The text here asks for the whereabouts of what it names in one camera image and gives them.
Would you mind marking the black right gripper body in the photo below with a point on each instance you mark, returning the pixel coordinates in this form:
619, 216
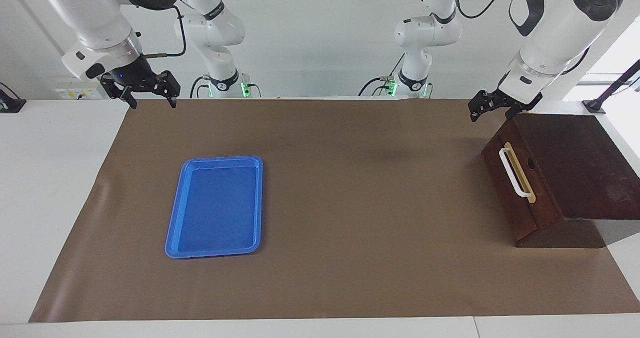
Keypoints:
135, 76

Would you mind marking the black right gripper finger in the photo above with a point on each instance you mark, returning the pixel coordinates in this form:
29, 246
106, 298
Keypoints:
131, 100
173, 101

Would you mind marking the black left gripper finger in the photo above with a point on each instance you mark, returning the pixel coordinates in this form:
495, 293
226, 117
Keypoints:
474, 116
512, 114

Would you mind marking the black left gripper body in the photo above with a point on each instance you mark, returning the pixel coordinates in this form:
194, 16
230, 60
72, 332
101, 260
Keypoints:
498, 100

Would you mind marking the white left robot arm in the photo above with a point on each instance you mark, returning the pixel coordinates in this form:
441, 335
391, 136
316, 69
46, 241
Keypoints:
560, 23

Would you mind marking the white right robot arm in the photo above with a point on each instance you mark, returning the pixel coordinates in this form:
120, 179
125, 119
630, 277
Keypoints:
95, 18

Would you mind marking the black stand with pole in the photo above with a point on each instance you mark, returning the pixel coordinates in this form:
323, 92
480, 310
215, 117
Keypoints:
595, 106

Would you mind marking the dark wooden cabinet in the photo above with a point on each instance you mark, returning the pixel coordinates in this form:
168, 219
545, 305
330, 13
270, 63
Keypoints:
580, 163

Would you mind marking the blue plastic tray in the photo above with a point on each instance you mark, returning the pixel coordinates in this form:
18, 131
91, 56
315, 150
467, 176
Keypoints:
215, 208

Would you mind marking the black table clamp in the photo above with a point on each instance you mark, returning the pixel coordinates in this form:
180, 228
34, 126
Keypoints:
10, 106

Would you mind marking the brown paper mat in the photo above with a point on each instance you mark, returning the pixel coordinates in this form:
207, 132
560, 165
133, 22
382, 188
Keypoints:
350, 228

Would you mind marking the white wall power socket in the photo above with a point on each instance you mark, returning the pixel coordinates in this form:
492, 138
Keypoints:
75, 92

